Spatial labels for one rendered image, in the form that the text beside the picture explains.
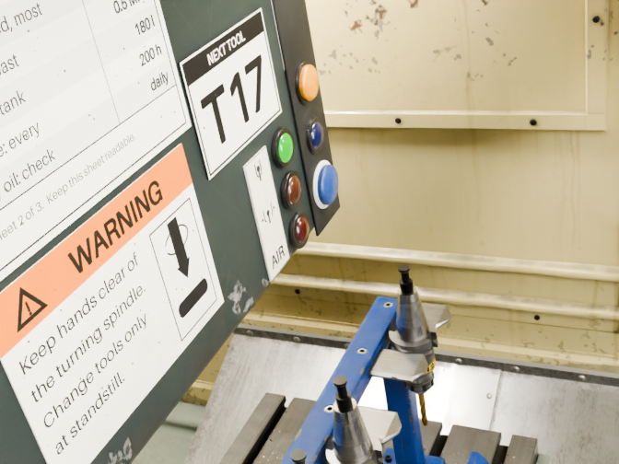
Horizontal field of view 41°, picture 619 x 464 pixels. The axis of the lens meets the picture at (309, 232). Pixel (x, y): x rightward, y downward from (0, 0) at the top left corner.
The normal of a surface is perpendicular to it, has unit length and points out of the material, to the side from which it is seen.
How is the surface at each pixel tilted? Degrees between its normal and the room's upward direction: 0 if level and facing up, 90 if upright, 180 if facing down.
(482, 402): 24
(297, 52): 90
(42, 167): 90
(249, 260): 90
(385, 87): 90
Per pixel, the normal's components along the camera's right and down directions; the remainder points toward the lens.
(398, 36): -0.39, 0.51
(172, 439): -0.17, -0.86
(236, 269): 0.90, 0.07
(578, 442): -0.31, -0.57
